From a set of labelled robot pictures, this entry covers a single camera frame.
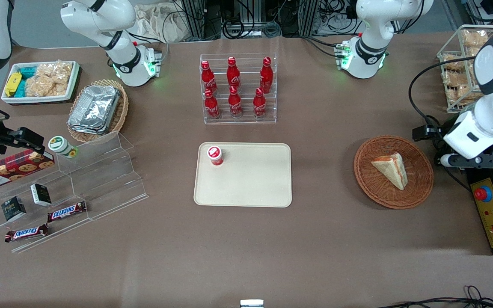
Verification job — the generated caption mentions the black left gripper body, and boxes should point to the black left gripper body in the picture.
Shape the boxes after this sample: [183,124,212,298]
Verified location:
[425,124,444,141]

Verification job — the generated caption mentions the triangular sandwich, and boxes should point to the triangular sandwich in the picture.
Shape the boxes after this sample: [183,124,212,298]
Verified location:
[371,153,408,191]

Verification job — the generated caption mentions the round brown wicker basket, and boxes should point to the round brown wicker basket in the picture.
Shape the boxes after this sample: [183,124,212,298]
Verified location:
[353,135,434,210]

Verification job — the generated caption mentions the oval tan wicker basket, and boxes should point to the oval tan wicker basket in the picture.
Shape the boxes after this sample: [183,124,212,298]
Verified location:
[66,79,129,144]

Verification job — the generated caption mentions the beige plastic tray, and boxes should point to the beige plastic tray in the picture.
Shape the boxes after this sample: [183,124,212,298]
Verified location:
[193,142,293,208]

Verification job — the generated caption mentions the green lidded white jar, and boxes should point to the green lidded white jar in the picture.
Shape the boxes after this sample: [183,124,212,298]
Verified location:
[48,136,79,159]

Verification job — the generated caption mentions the red cookie box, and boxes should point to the red cookie box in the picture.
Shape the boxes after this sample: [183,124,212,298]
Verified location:
[0,149,55,192]

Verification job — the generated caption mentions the white rectangular plastic bin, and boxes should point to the white rectangular plastic bin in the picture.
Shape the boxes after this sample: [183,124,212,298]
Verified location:
[1,60,80,105]

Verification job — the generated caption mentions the fried snack clear bag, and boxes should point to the fried snack clear bag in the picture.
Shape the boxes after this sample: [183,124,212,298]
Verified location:
[442,71,476,86]
[442,55,473,71]
[447,85,485,106]
[462,30,489,47]

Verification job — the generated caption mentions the small black box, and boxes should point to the small black box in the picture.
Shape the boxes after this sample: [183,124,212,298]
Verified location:
[1,196,27,222]
[30,184,53,207]

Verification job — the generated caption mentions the clear bag of crackers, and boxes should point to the clear bag of crackers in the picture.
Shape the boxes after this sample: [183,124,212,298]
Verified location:
[37,62,74,83]
[24,74,68,98]

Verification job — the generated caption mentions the yellow snack packet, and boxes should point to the yellow snack packet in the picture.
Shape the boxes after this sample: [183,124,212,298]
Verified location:
[5,72,23,98]

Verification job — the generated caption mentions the aluminium foil container stack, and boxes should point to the aluminium foil container stack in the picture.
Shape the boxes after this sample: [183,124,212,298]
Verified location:
[67,85,122,136]

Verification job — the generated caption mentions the Snickers chocolate bar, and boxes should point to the Snickers chocolate bar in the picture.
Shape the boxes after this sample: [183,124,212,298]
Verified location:
[5,224,49,243]
[47,201,87,223]

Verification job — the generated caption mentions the clear acrylic stepped shelf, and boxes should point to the clear acrylic stepped shelf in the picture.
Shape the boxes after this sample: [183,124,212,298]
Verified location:
[0,131,149,254]

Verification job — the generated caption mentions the red cola bottle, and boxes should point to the red cola bottle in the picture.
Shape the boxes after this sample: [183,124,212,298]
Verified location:
[227,57,241,89]
[204,89,221,120]
[201,60,218,95]
[228,86,244,118]
[252,88,267,119]
[259,57,274,94]

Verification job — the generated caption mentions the beige cloth bag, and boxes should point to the beige cloth bag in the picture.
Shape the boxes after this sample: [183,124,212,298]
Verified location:
[133,3,187,43]

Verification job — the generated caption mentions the clear acrylic bottle rack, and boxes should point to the clear acrylic bottle rack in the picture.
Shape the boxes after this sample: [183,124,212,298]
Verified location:
[199,53,278,125]

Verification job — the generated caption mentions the red capped small cup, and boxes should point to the red capped small cup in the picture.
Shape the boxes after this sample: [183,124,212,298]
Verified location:
[207,146,224,167]

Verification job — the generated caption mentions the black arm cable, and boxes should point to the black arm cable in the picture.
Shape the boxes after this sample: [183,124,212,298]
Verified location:
[408,56,476,129]

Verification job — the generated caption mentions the white wire basket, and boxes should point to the white wire basket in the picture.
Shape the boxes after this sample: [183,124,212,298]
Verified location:
[437,24,493,114]

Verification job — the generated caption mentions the black base cable bundle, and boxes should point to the black base cable bundle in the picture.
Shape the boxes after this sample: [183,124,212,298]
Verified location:
[301,35,342,59]

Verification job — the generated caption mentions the thin black base cable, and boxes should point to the thin black base cable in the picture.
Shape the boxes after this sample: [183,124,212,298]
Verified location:
[127,31,170,62]

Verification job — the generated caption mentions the aluminium profile post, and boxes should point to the aluminium profile post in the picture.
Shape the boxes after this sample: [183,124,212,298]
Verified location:
[181,0,208,41]
[300,0,321,37]

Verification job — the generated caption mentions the black floor cables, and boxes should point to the black floor cables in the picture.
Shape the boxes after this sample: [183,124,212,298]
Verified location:
[377,285,493,308]

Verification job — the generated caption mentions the coiled black cable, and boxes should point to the coiled black cable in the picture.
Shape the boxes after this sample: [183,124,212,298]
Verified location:
[222,18,282,40]

